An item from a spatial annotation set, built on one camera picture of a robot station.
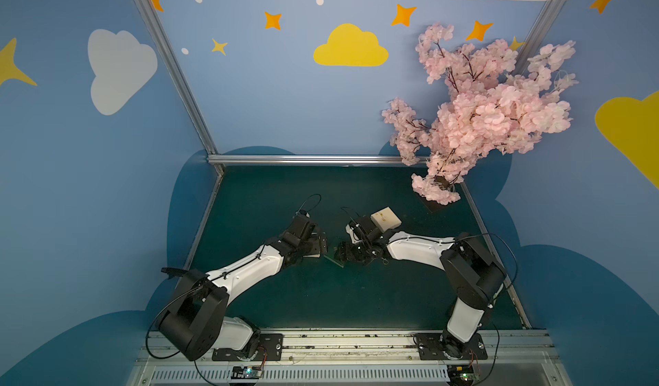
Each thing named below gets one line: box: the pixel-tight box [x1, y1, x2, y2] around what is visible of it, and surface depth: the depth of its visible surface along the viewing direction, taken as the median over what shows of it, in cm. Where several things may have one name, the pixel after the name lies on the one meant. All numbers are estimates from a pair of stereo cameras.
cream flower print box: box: [370, 206, 403, 233], surface depth 103 cm
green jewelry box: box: [323, 242, 345, 269], surface depth 92 cm
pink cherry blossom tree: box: [381, 23, 580, 206], surface depth 73 cm
